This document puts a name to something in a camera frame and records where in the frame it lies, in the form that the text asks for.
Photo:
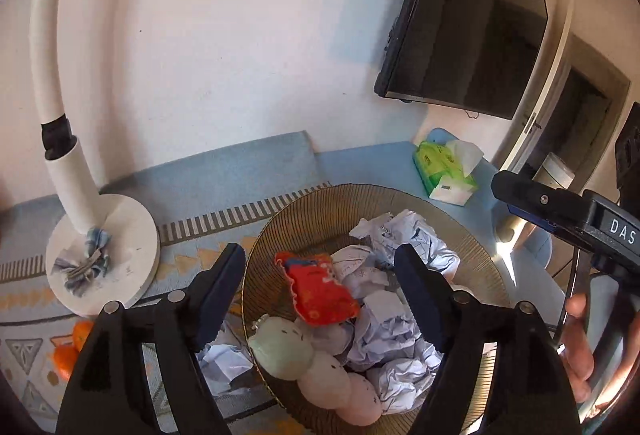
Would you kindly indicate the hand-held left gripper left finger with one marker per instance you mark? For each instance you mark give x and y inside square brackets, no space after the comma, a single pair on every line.
[225,290]

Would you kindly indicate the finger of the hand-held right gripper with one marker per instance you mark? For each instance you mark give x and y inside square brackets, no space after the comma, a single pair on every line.
[540,197]

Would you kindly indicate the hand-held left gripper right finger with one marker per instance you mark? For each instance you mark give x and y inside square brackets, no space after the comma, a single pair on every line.
[415,290]

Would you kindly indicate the large white paper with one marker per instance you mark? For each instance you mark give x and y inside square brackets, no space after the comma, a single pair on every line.
[385,330]

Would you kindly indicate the red snack packet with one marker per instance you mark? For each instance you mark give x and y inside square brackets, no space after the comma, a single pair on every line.
[320,290]

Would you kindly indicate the person's right hand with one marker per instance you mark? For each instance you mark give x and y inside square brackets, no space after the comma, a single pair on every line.
[577,350]

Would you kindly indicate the crumpled lined white paper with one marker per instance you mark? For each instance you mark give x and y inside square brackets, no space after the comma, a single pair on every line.
[395,230]

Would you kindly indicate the green plush ball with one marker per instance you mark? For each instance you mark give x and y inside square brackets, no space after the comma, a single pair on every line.
[280,350]

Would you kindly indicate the green tissue pack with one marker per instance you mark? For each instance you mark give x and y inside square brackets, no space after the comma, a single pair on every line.
[440,165]

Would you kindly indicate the pink plush ball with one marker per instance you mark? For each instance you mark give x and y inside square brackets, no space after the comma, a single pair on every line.
[360,402]

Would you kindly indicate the white plush ball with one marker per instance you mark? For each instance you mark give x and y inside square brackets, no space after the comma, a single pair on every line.
[325,380]

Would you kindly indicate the blue crumpled wad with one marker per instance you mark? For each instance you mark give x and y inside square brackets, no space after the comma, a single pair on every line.
[82,262]

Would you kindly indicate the orange fruit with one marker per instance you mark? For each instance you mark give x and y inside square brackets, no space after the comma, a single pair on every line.
[82,335]
[65,362]

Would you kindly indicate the black flat television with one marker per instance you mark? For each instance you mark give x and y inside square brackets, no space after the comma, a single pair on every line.
[465,40]

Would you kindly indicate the white door frame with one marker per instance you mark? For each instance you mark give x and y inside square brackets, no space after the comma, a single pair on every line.
[560,65]

